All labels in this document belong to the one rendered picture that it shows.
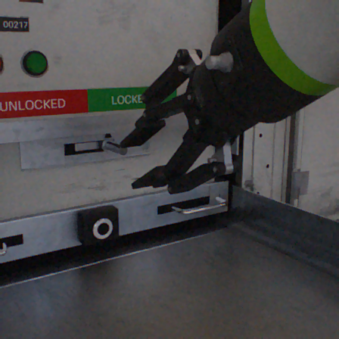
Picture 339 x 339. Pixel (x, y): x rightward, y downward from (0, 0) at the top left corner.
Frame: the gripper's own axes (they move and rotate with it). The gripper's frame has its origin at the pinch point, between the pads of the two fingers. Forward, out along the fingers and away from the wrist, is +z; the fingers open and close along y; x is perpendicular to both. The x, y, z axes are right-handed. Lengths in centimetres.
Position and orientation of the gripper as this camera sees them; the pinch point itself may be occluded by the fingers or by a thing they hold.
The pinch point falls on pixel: (147, 156)
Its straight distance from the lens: 56.2
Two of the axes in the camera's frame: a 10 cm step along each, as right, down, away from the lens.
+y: 2.7, 9.4, -2.0
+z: -4.8, 3.1, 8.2
